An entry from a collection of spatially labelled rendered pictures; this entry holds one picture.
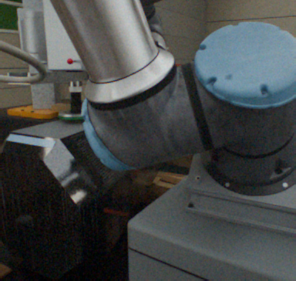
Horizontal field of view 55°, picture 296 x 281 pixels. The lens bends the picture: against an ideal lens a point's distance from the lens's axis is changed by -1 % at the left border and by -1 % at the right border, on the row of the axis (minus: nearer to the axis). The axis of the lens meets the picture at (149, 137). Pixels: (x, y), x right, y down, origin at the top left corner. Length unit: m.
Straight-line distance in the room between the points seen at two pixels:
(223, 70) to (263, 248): 0.32
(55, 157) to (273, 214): 1.01
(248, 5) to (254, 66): 6.20
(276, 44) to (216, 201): 0.33
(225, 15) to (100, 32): 6.36
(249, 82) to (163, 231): 0.33
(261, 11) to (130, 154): 6.16
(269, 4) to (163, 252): 6.15
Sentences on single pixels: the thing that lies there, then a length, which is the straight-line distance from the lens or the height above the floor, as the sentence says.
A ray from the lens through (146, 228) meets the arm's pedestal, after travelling 0.59.
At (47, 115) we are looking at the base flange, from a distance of 2.31.
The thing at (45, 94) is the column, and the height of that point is 0.90.
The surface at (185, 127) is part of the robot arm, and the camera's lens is 0.42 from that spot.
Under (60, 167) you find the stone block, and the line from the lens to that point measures 1.36.
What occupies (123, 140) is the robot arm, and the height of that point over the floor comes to 1.05.
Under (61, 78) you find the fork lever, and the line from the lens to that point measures 1.52.
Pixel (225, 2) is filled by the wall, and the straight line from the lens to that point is 6.75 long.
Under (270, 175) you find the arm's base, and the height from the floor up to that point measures 0.96.
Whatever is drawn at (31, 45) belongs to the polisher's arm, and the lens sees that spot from 2.45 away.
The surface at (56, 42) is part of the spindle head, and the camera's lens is 1.68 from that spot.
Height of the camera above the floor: 1.17
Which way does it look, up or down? 15 degrees down
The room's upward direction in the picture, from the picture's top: straight up
